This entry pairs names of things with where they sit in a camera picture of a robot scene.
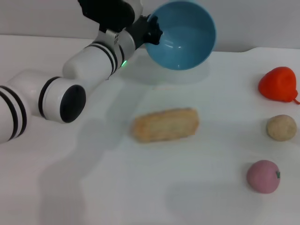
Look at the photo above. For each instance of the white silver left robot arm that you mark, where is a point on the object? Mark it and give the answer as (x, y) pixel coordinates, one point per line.
(89, 65)

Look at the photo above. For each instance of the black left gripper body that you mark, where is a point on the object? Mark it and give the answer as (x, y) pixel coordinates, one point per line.
(140, 29)

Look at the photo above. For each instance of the orange striped bread loaf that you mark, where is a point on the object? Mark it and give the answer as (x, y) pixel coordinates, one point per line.
(165, 125)

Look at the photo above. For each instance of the red toy fruit with stem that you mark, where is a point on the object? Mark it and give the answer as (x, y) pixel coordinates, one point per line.
(277, 84)

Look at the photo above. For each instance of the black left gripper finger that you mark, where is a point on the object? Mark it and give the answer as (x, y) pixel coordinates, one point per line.
(155, 30)

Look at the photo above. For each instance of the blue bowl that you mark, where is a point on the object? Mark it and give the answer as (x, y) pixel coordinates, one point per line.
(185, 37)

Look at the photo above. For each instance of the beige round potato toy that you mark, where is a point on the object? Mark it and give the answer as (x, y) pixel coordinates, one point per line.
(281, 127)

